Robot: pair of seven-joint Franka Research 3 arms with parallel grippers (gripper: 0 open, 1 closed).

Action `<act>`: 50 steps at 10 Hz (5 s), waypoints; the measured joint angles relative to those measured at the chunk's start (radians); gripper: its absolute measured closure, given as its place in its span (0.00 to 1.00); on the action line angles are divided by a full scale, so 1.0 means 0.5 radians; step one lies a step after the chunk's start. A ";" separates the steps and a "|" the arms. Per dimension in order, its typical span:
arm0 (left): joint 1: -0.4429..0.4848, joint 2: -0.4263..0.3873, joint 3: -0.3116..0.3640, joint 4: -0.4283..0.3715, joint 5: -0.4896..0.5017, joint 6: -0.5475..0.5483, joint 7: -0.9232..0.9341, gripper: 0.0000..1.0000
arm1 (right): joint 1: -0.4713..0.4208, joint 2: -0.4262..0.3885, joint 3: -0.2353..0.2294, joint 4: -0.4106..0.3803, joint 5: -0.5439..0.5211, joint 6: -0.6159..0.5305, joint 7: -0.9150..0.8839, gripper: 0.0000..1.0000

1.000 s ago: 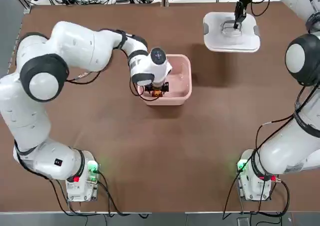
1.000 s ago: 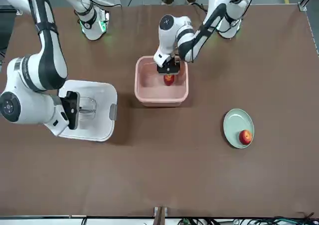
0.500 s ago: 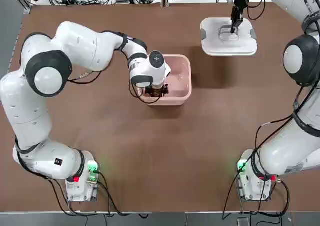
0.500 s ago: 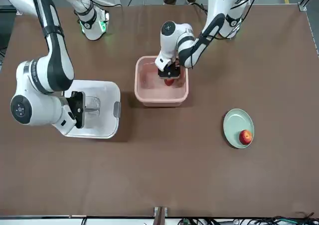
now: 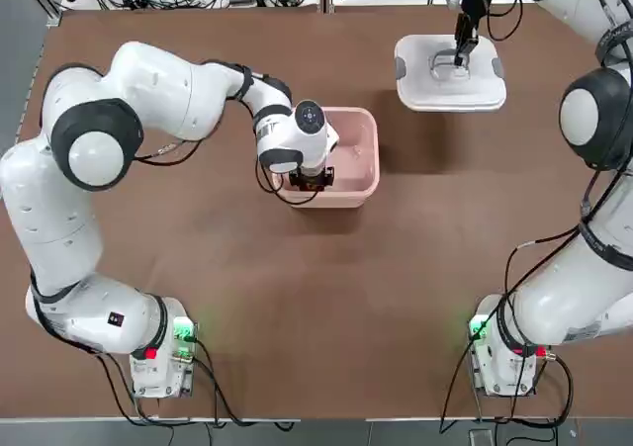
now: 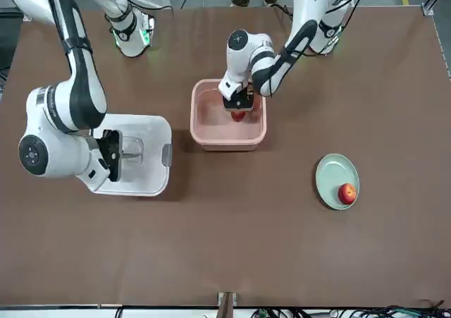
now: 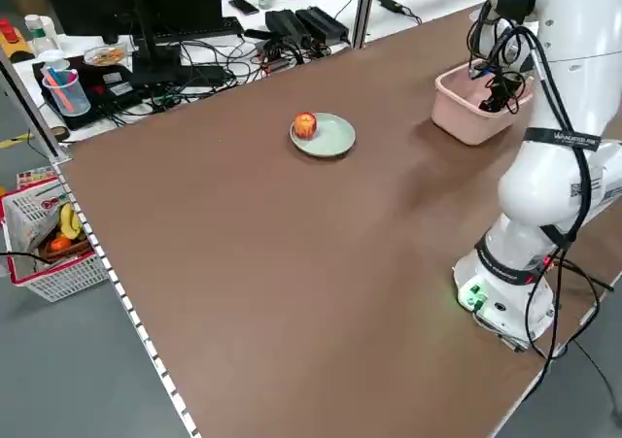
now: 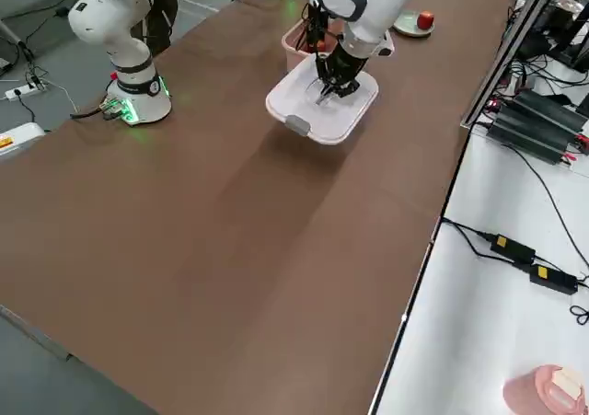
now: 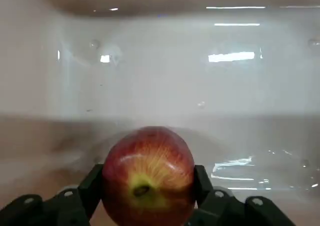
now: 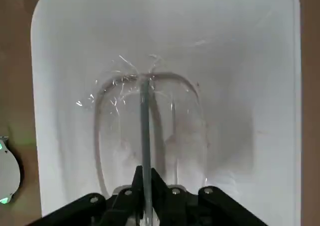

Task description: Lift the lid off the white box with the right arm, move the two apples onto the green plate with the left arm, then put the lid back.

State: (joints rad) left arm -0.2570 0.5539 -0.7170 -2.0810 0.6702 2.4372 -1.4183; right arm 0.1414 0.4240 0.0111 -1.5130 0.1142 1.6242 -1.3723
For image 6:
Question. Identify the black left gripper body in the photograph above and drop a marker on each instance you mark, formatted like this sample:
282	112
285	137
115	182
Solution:
239	103

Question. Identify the white box lid grey clips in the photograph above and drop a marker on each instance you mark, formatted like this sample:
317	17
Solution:
151	138

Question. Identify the pale pink storage box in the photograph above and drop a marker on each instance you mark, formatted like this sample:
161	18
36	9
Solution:
225	136

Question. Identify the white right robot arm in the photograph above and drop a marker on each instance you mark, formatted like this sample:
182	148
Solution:
84	85

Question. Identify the red yellow apple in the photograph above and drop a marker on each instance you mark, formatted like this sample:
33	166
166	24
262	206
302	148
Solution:
347	193
239	117

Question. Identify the metal mount bracket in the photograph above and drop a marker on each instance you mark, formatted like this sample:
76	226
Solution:
227	304

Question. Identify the green plate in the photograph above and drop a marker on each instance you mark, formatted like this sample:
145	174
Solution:
331	177

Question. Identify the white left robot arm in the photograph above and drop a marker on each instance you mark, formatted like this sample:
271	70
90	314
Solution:
306	7

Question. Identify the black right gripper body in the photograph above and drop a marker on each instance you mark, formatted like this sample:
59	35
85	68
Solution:
112	156

